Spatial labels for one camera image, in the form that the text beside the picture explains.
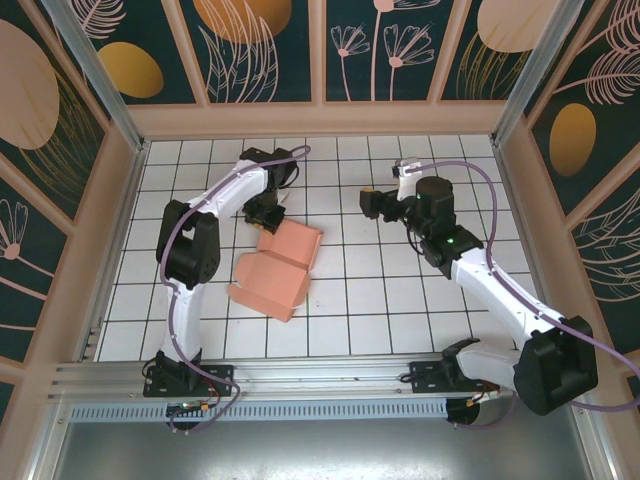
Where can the pink paper box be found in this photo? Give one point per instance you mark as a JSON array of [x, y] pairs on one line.
[[270, 285]]

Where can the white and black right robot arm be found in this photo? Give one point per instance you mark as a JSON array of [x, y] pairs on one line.
[[500, 290]]

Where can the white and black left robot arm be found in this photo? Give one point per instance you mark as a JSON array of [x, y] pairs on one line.
[[185, 320]]

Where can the small circuit board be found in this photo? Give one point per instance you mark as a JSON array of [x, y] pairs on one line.
[[192, 407]]

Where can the yellow power connector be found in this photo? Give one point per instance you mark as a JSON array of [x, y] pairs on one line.
[[481, 401]]

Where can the grey metal sheet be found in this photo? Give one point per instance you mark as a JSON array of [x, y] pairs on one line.
[[320, 450]]

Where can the aluminium side rail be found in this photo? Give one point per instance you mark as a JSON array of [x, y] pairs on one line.
[[530, 225], [112, 250]]

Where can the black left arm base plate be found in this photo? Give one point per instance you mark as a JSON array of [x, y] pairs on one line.
[[220, 375]]

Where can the aluminium frame rail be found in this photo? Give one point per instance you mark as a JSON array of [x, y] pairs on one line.
[[320, 375]]

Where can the aluminium corner post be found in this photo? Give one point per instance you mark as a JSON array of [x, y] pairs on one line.
[[540, 65], [95, 75]]

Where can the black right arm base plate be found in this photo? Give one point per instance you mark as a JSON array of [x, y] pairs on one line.
[[425, 375]]

